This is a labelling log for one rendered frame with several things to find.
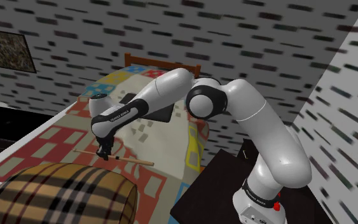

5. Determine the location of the wooden stick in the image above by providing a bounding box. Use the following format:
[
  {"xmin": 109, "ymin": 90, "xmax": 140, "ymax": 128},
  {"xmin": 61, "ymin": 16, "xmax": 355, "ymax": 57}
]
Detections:
[{"xmin": 72, "ymin": 148, "xmax": 155, "ymax": 167}]

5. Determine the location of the bed with patchwork quilt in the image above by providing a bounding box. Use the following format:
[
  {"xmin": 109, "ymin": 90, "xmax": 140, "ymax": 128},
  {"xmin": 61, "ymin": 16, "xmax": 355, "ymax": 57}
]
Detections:
[{"xmin": 0, "ymin": 52, "xmax": 210, "ymax": 224}]

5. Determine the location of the tan plaid pillow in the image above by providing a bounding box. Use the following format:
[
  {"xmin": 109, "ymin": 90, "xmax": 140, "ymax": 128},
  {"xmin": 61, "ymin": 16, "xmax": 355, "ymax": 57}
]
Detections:
[{"xmin": 0, "ymin": 162, "xmax": 139, "ymax": 224}]

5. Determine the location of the black low cabinet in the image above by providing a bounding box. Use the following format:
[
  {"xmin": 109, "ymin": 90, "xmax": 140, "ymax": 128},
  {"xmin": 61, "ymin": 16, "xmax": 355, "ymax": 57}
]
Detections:
[{"xmin": 0, "ymin": 103, "xmax": 55, "ymax": 157}]

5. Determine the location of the dark robot stand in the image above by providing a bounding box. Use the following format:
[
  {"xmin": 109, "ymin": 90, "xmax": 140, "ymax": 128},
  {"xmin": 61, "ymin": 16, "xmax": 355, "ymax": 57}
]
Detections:
[{"xmin": 169, "ymin": 148, "xmax": 334, "ymax": 224}]

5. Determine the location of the dark bedside cabinet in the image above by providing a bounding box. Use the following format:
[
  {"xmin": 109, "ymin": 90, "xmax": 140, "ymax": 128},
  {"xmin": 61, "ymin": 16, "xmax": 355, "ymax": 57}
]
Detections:
[{"xmin": 237, "ymin": 137, "xmax": 262, "ymax": 169}]

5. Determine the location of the dark framed wall picture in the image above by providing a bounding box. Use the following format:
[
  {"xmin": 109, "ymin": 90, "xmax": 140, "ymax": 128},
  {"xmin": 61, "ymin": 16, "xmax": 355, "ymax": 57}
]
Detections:
[{"xmin": 0, "ymin": 27, "xmax": 38, "ymax": 74}]

